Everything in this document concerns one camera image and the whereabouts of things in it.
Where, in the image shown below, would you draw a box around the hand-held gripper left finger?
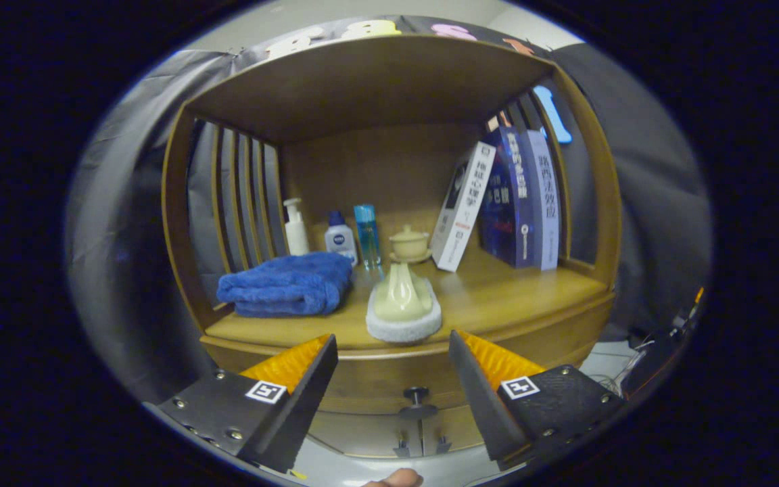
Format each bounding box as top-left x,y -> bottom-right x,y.
143,333 -> 339,474

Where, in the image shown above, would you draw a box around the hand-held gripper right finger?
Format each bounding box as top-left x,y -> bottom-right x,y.
448,329 -> 627,472

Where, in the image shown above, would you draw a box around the wooden drawer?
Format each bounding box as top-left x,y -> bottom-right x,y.
200,292 -> 617,417

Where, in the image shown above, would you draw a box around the green scrub brush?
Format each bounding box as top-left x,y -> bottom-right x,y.
365,262 -> 443,344

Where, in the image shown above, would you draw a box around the wooden cabinet door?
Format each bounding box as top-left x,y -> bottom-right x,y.
308,411 -> 423,457
420,404 -> 485,455

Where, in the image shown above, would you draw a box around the wooden countertop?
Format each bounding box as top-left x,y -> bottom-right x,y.
204,260 -> 610,352

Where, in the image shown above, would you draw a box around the wooden cabinet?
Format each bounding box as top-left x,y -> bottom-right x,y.
162,34 -> 623,459

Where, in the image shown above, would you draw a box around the blue folded towel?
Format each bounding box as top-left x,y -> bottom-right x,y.
216,252 -> 354,319

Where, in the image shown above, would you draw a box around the white pump bottle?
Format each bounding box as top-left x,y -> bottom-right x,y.
283,198 -> 310,256

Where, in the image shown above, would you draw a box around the white bottle with blue cap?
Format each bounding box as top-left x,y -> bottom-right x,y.
324,210 -> 358,266

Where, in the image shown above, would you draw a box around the cream lidded teacup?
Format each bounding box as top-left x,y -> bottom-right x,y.
388,225 -> 433,264

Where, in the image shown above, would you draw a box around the black floor mat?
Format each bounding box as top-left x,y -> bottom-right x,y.
623,328 -> 684,396

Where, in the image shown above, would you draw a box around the clear blue bottle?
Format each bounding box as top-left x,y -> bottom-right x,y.
353,204 -> 382,269

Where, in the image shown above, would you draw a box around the white book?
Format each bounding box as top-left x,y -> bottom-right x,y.
429,141 -> 497,273

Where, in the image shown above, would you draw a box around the dark blue book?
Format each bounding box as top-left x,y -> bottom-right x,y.
479,126 -> 538,269

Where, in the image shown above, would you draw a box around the pale lavender book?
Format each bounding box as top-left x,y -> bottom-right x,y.
523,129 -> 561,271

